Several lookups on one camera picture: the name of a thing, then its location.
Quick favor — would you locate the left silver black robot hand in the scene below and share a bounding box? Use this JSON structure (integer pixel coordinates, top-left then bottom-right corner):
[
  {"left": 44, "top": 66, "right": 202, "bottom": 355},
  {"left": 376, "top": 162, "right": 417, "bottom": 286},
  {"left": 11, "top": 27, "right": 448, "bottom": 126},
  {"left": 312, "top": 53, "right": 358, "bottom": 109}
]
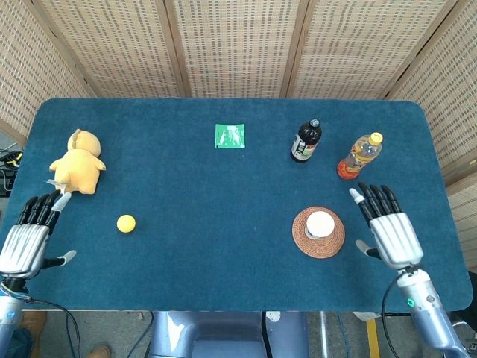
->
[{"left": 0, "top": 189, "right": 78, "bottom": 280}]

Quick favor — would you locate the blue table cloth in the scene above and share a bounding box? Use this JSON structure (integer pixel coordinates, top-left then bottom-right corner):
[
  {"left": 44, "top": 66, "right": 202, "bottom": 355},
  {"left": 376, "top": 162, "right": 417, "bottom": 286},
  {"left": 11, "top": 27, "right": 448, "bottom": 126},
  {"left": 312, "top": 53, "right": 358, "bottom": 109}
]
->
[{"left": 0, "top": 97, "right": 475, "bottom": 314}]

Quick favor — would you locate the black equipment with yellow clip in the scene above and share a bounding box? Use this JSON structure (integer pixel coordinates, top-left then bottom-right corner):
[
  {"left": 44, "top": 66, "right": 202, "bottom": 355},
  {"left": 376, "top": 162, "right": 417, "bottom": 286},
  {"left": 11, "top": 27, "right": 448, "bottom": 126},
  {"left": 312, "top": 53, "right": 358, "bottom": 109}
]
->
[{"left": 0, "top": 148, "right": 24, "bottom": 198}]

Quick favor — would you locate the dark bottle with black cap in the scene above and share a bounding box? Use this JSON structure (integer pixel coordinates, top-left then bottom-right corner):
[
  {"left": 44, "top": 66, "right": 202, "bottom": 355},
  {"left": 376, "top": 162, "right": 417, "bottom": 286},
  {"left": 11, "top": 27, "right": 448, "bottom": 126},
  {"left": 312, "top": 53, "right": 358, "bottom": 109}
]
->
[{"left": 290, "top": 117, "right": 323, "bottom": 164}]

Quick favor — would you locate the yellow plush toy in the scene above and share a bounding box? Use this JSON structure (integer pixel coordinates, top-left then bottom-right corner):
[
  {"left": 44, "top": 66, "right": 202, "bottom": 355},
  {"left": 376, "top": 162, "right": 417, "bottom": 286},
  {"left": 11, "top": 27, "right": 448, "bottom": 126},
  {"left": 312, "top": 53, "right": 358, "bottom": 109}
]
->
[{"left": 45, "top": 128, "right": 107, "bottom": 195}]

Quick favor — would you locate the round woven rattan coaster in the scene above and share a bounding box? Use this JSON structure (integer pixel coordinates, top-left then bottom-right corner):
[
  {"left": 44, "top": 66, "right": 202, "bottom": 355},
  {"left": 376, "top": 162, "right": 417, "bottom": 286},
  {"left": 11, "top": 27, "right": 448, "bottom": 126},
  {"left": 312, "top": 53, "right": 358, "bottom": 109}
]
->
[{"left": 291, "top": 206, "right": 347, "bottom": 260}]

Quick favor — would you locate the brown leather shoe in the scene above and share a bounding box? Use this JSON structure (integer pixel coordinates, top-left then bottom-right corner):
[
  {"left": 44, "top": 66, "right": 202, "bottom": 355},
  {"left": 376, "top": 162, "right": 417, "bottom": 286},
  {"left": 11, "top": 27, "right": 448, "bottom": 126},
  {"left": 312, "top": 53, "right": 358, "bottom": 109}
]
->
[
  {"left": 86, "top": 345, "right": 113, "bottom": 358},
  {"left": 19, "top": 310, "right": 48, "bottom": 354}
]

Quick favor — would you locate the orange drink bottle yellow cap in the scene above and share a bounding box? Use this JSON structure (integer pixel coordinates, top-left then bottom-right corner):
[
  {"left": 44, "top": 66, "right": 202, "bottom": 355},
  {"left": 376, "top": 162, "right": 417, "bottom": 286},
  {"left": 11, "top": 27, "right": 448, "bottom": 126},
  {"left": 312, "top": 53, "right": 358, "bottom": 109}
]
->
[{"left": 336, "top": 131, "right": 385, "bottom": 182}]

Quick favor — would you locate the green square packet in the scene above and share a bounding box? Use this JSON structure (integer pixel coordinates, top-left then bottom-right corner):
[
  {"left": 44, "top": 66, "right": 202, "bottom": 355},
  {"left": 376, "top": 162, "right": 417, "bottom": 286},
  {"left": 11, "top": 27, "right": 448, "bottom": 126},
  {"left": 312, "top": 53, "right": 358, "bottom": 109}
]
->
[{"left": 214, "top": 123, "right": 247, "bottom": 149}]

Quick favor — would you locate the black cable on torso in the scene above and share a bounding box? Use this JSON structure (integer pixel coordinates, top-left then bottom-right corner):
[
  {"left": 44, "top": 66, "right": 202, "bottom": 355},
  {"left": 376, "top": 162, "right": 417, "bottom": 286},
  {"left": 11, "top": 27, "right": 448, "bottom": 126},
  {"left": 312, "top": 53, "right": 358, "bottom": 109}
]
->
[{"left": 260, "top": 311, "right": 272, "bottom": 358}]

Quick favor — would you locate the grey-blue robot torso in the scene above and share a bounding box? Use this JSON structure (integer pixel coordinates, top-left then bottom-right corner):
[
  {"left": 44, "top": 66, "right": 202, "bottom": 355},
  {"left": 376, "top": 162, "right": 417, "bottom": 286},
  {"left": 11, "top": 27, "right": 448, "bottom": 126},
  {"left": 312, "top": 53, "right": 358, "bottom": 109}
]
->
[{"left": 148, "top": 311, "right": 311, "bottom": 358}]

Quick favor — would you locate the white floral paper cup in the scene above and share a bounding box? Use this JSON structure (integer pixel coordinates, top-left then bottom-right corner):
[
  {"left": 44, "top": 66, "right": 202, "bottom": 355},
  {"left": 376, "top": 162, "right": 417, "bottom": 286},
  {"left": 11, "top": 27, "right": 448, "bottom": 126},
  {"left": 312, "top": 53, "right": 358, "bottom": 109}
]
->
[{"left": 304, "top": 210, "right": 336, "bottom": 240}]

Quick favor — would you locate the yellow ball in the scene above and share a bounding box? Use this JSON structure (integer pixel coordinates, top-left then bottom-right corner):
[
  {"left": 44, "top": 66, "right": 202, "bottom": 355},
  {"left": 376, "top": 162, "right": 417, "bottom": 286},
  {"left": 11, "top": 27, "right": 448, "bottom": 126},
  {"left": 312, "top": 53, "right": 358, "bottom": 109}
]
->
[{"left": 116, "top": 214, "right": 137, "bottom": 234}]

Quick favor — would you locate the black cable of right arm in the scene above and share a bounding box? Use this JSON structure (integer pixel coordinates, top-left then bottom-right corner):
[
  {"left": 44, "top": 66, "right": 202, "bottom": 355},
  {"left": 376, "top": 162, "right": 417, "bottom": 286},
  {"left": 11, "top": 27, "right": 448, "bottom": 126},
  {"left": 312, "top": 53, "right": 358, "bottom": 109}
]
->
[{"left": 381, "top": 274, "right": 402, "bottom": 358}]

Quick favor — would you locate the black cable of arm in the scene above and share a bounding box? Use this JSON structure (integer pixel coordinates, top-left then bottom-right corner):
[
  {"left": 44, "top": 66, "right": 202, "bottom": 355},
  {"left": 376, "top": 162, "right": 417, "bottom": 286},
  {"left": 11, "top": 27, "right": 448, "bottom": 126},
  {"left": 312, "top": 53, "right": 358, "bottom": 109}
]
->
[
  {"left": 381, "top": 274, "right": 402, "bottom": 358},
  {"left": 24, "top": 297, "right": 82, "bottom": 358}
]

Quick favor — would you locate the woven wooden folding screen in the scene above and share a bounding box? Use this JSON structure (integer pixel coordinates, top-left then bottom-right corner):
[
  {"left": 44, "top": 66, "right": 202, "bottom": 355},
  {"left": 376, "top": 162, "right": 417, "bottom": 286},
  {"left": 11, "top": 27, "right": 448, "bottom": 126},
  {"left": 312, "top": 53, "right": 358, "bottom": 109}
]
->
[{"left": 0, "top": 0, "right": 477, "bottom": 273}]

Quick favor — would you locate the blue floor cable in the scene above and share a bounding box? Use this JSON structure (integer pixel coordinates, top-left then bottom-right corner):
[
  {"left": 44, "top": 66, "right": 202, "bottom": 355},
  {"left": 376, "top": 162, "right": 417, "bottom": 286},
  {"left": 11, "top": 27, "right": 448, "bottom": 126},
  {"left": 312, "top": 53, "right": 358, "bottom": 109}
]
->
[{"left": 125, "top": 311, "right": 155, "bottom": 358}]

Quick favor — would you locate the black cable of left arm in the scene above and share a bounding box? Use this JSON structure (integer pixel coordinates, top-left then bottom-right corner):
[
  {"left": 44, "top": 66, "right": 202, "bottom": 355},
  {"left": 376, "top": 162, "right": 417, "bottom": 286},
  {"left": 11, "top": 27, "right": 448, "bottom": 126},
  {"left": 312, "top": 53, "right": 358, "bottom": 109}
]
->
[{"left": 24, "top": 297, "right": 82, "bottom": 358}]

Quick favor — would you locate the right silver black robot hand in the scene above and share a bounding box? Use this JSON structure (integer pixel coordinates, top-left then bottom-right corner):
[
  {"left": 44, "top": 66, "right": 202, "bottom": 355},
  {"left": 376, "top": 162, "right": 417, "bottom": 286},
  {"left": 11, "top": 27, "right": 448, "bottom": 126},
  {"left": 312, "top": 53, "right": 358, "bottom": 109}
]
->
[{"left": 348, "top": 181, "right": 425, "bottom": 271}]

